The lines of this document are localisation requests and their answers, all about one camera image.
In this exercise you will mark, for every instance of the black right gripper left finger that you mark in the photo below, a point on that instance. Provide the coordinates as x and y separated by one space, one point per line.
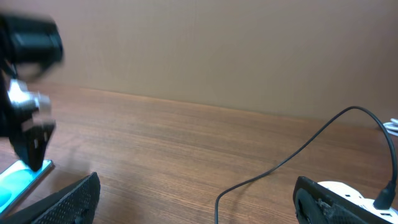
74 204

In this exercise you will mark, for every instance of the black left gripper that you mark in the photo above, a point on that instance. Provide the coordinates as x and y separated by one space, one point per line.
26 119

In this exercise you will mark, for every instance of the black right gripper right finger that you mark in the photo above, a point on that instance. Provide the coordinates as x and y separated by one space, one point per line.
315 204

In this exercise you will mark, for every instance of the turquoise screen smartphone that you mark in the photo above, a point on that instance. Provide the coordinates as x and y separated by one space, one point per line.
17 180

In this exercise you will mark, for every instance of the white power strip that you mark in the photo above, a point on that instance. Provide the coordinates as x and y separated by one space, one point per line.
355 197

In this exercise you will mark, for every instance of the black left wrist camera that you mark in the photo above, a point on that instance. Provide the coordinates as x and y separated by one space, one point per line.
29 39

